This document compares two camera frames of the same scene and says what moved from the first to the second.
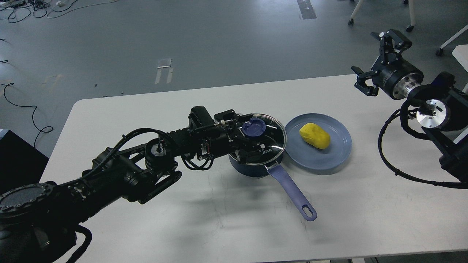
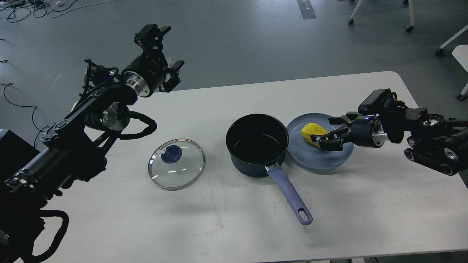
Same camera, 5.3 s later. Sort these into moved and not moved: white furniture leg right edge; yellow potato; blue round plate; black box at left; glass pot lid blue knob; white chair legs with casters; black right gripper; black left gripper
Moved: black left gripper; black right gripper; glass pot lid blue knob
Not moved: white chair legs with casters; blue round plate; yellow potato; black box at left; white furniture leg right edge
